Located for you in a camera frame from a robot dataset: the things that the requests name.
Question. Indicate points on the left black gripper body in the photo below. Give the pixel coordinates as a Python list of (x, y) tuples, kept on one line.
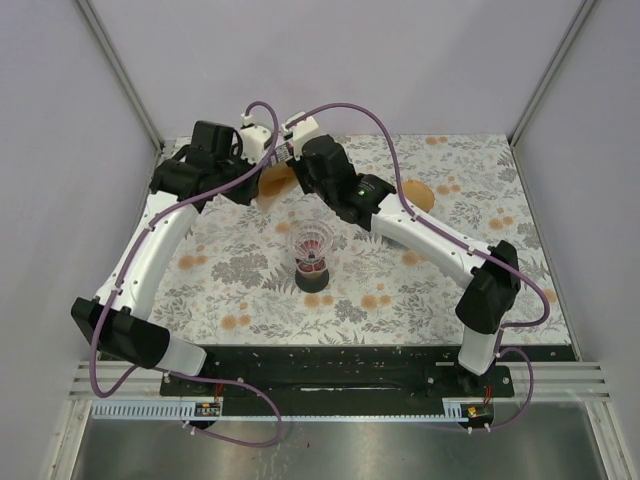
[(241, 190)]

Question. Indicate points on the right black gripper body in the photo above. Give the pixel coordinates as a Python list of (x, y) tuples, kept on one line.
[(309, 186)]

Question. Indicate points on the clear plastic cup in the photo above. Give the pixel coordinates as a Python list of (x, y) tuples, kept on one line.
[(310, 242)]

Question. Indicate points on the brown paper coffee filter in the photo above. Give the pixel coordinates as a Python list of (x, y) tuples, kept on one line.
[(419, 194)]

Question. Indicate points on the coffee filter paper box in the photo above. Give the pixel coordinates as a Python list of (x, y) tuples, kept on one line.
[(282, 154)]

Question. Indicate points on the brown bottle red cap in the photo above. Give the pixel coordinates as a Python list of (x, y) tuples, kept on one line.
[(312, 275)]

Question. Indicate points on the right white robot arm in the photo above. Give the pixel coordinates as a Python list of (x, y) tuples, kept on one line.
[(487, 274)]

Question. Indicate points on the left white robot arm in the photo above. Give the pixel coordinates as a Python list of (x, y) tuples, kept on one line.
[(115, 321)]

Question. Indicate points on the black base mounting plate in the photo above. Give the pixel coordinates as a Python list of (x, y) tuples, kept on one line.
[(330, 381)]

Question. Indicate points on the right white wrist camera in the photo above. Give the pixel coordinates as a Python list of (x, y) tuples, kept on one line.
[(296, 131)]

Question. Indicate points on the left aluminium frame post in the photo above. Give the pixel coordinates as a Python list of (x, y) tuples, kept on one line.
[(99, 32)]

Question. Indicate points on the aluminium frame post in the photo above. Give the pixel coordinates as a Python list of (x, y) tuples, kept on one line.
[(561, 53), (99, 32)]

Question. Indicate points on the white slotted cable duct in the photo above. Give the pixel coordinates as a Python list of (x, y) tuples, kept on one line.
[(157, 410)]

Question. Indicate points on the right aluminium frame post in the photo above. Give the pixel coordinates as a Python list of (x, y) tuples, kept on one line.
[(561, 53)]

